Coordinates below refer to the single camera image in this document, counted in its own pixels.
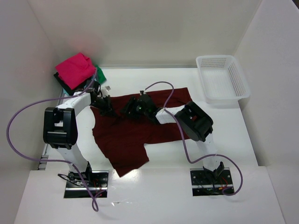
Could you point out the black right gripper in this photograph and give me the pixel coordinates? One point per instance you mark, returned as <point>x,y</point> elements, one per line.
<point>131,106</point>

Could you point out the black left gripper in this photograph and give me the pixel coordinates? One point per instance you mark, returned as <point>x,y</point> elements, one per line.
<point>105,105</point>

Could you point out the dark red t shirt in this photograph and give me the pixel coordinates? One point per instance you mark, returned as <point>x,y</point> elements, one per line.
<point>122,140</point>

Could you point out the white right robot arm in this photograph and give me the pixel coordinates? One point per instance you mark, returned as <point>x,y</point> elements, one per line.
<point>191,120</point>

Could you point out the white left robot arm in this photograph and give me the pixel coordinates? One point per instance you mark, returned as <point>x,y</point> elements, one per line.
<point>60,126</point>

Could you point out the green folded t shirt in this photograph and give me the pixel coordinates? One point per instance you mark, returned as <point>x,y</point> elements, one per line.
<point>100,75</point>

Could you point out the black folded t shirt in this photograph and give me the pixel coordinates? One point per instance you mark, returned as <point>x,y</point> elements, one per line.
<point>66,88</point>

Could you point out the pink folded t shirt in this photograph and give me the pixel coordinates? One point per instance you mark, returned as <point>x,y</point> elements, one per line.
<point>75,70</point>

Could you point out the white plastic basket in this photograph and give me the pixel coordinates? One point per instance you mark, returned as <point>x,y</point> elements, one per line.
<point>222,78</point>

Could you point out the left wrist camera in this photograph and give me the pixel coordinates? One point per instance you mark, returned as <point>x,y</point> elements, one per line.
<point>105,91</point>

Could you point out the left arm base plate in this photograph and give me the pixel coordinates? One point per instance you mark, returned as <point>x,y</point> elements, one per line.
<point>97,185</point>

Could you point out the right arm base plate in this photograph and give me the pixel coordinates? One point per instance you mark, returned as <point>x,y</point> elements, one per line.
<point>201,186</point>

